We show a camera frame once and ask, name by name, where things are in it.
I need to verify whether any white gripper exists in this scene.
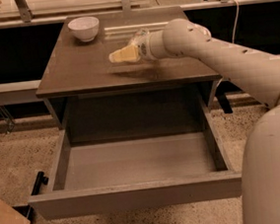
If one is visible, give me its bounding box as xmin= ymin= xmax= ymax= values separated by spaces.
xmin=108 ymin=31 xmax=168 ymax=63

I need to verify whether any clear plastic water bottle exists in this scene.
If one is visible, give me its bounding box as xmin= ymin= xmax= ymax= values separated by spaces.
xmin=128 ymin=29 xmax=151 ymax=62

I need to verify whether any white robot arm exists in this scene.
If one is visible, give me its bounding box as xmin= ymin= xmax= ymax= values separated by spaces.
xmin=109 ymin=19 xmax=280 ymax=224

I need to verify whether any grey cabinet with glossy top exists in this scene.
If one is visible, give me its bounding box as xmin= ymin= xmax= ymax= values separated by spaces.
xmin=29 ymin=2 xmax=230 ymax=148

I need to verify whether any open grey top drawer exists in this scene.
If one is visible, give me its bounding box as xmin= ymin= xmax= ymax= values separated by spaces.
xmin=18 ymin=80 xmax=245 ymax=223

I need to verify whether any white ceramic bowl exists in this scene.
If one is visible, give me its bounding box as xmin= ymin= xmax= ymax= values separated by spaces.
xmin=67 ymin=16 xmax=100 ymax=42

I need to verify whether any black table leg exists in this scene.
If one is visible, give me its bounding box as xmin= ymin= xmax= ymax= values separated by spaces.
xmin=215 ymin=82 xmax=233 ymax=113

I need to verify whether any grey metal railing beam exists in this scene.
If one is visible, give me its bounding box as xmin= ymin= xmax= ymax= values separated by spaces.
xmin=0 ymin=80 xmax=40 ymax=106

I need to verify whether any black floor bracket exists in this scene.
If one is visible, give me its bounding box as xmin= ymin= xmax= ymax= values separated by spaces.
xmin=31 ymin=171 xmax=48 ymax=195

